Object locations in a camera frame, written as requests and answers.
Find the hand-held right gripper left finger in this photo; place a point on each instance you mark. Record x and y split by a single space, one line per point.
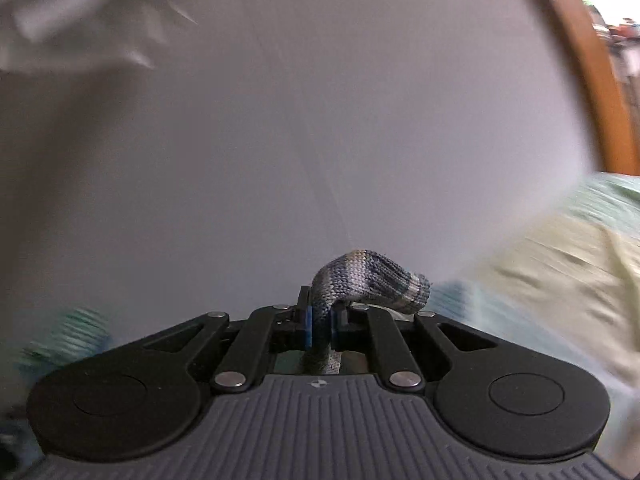
308 327

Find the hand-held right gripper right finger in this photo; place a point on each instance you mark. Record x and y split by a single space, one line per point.
334 332

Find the grey striped knit sweater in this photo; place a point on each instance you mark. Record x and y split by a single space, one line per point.
370 280

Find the pale green bed sheet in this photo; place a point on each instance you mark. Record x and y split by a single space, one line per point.
575 270

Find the wooden door frame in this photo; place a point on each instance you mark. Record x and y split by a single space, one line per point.
600 85

